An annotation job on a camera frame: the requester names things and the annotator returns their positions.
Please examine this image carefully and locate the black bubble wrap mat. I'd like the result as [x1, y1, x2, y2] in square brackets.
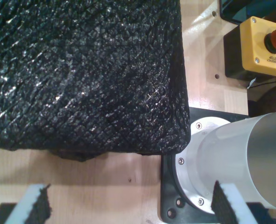
[0, 0, 191, 164]

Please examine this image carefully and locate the yellow emergency stop box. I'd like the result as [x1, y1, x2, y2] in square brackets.
[239, 16, 276, 77]

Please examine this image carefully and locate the black plastic case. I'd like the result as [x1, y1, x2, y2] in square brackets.
[219, 0, 276, 25]

